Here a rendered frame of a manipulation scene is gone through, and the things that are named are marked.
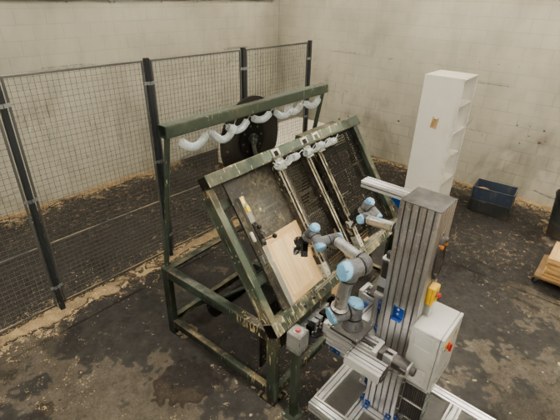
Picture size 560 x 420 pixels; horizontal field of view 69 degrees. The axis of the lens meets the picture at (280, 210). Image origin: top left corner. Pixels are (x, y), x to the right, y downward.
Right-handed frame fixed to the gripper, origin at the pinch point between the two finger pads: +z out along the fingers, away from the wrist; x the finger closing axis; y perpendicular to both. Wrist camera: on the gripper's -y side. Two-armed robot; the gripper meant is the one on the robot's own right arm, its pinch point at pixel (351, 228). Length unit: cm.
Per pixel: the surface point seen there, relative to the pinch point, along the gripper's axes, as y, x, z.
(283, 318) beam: -19, 86, 38
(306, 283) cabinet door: -9, 47, 38
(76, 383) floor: 65, 198, 183
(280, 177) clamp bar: 69, 28, -8
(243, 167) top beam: 82, 65, -21
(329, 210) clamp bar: 28.8, -14.3, 15.5
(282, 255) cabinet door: 19, 58, 23
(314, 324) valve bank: -38, 65, 43
